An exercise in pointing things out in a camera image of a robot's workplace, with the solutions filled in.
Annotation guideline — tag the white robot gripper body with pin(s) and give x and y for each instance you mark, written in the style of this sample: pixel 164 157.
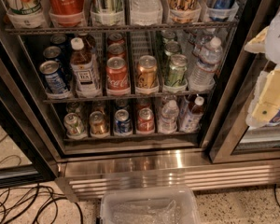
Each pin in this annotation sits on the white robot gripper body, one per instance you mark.
pixel 278 36

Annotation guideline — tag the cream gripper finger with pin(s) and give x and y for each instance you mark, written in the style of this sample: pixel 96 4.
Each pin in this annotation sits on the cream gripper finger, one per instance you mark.
pixel 268 102
pixel 257 44

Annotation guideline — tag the clear water bottle shelf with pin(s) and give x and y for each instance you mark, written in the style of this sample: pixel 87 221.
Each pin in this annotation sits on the clear water bottle shelf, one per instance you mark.
pixel 208 61

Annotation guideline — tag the green can front middle shelf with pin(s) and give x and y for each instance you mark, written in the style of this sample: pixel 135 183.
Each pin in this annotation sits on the green can front middle shelf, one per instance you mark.
pixel 175 74

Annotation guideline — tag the white label bottle bottom shelf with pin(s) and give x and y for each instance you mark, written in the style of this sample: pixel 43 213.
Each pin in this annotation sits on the white label bottle bottom shelf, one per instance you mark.
pixel 191 111

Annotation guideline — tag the water bottle bottom shelf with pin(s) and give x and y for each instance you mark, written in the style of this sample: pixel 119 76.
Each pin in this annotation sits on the water bottle bottom shelf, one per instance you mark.
pixel 168 118

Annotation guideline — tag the gold can middle shelf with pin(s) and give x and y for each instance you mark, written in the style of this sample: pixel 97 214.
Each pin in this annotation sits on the gold can middle shelf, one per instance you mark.
pixel 146 71

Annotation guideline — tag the water bottle top shelf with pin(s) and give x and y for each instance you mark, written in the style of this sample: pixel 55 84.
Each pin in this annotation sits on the water bottle top shelf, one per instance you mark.
pixel 146 12

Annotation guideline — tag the red can bottom shelf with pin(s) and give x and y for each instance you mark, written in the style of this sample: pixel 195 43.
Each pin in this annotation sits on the red can bottom shelf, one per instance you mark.
pixel 145 120

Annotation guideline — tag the red can shelf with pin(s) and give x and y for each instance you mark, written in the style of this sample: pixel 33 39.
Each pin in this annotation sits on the red can shelf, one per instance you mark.
pixel 116 50
pixel 145 120

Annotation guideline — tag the blue can bottom shelf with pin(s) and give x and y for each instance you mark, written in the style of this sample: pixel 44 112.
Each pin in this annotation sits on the blue can bottom shelf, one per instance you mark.
pixel 123 124

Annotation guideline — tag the blue can shelf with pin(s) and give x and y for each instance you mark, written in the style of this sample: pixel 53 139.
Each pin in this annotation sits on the blue can shelf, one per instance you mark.
pixel 123 124
pixel 53 53
pixel 54 77

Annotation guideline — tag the brown tea bottle white label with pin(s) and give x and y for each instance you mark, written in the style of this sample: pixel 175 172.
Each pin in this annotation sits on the brown tea bottle white label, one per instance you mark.
pixel 84 70

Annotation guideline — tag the gold can bottom shelf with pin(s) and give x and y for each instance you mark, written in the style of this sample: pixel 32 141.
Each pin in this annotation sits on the gold can bottom shelf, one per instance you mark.
pixel 98 123

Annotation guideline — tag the large coca-cola bottle top shelf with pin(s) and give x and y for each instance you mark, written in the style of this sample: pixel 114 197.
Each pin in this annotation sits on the large coca-cola bottle top shelf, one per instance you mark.
pixel 65 10

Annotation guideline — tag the green can bottom shelf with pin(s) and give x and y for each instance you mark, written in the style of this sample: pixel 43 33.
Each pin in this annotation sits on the green can bottom shelf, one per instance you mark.
pixel 73 124

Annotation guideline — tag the blue can front middle shelf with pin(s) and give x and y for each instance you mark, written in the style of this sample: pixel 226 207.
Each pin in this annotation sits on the blue can front middle shelf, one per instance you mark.
pixel 54 77

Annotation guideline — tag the red coca-cola can front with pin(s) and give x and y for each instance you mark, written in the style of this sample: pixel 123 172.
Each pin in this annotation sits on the red coca-cola can front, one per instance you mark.
pixel 117 74

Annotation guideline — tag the clear plastic bin on floor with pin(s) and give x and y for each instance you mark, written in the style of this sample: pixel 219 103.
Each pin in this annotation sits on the clear plastic bin on floor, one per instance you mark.
pixel 158 205

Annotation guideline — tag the top wire shelf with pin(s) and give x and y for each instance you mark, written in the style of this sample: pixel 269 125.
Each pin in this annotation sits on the top wire shelf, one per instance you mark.
pixel 120 28

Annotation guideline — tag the wire shelf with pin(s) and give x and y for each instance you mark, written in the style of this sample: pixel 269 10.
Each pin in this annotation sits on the wire shelf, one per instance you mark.
pixel 120 28
pixel 128 96

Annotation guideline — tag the middle wire shelf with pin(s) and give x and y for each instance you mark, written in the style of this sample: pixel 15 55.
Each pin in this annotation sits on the middle wire shelf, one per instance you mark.
pixel 128 96

